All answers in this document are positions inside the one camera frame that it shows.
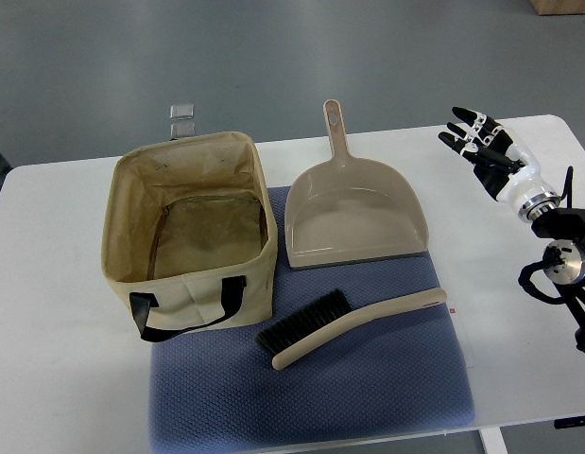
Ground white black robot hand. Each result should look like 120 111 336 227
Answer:
439 107 560 222

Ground metal floor plate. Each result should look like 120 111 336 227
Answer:
169 103 195 120
170 121 196 140

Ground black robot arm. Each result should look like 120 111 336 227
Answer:
518 166 585 354

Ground lower metal floor plate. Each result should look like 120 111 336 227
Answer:
170 121 196 140

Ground white table leg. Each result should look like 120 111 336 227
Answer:
478 427 508 454

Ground upper metal floor plate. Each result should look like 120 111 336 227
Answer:
169 103 195 120

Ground yellow fabric bag black handle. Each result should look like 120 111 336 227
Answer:
101 131 278 342

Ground black table control panel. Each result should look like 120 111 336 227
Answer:
554 415 585 429

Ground beige hand broom black bristles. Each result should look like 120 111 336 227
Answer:
255 288 447 371

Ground beige plastic dustpan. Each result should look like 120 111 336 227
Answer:
284 99 429 269

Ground brown cardboard box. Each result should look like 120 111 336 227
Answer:
530 0 585 15

